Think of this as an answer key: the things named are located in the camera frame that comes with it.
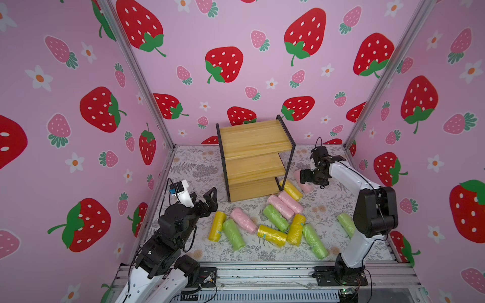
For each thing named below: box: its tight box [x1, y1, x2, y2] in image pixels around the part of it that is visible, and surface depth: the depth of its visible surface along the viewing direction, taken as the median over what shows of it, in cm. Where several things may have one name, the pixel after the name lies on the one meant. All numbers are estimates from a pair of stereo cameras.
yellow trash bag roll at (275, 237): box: [257, 224, 288, 247], surface depth 83 cm
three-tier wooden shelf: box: [215, 114, 297, 203], surface depth 81 cm
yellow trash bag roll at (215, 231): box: [208, 210, 227, 243], surface depth 86 cm
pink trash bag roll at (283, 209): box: [266, 194, 295, 221], surface depth 92 cm
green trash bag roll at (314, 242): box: [301, 222, 329, 260], surface depth 81 cm
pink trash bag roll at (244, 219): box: [229, 207, 259, 235], surface depth 87 cm
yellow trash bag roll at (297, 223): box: [286, 213, 307, 247], surface depth 85 cm
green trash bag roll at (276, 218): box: [262, 204, 290, 233], surface depth 88 cm
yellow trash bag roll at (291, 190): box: [279, 179, 304, 202], surface depth 98 cm
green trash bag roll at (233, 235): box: [222, 218, 246, 252], surface depth 85 cm
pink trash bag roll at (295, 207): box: [277, 190, 304, 214], surface depth 94 cm
